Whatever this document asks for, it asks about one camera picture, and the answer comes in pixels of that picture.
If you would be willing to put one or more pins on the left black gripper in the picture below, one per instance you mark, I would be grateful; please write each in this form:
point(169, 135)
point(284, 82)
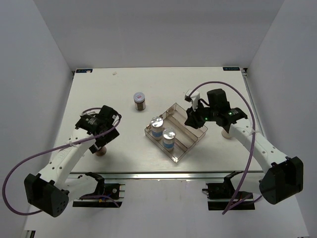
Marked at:
point(109, 137)

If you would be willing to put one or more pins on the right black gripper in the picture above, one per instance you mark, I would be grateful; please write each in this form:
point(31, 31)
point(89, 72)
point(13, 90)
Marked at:
point(192, 120)

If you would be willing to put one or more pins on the blue label bottle silver cap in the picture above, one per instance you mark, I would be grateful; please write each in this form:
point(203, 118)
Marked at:
point(157, 127)

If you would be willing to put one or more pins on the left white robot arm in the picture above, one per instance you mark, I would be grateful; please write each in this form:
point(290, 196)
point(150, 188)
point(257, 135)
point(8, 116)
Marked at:
point(50, 190)

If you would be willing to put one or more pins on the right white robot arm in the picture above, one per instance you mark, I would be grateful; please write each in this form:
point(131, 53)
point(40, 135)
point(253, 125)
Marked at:
point(283, 176)

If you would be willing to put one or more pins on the clear plastic organizer tray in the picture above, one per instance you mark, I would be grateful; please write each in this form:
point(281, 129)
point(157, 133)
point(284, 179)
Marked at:
point(186, 137)

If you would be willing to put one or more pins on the brown spice jar near front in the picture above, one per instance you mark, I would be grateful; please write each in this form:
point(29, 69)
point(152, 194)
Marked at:
point(101, 152)

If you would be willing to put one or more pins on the yellow cap spice bottle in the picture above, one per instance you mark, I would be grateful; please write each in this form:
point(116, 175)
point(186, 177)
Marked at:
point(226, 135)

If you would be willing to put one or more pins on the brown spice jar red label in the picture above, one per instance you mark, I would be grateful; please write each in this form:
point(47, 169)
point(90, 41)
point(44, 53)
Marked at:
point(139, 100)

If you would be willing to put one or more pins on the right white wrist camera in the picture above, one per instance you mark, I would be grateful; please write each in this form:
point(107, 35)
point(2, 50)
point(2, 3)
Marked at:
point(192, 97)

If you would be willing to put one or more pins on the aluminium table front rail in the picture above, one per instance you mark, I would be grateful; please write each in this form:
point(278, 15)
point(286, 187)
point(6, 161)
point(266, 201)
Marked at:
point(169, 175)

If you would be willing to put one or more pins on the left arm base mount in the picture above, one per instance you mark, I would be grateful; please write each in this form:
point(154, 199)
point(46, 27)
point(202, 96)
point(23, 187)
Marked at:
point(112, 198)

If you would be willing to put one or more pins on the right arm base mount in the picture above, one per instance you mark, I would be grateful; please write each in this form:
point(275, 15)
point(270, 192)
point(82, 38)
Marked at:
point(218, 195)

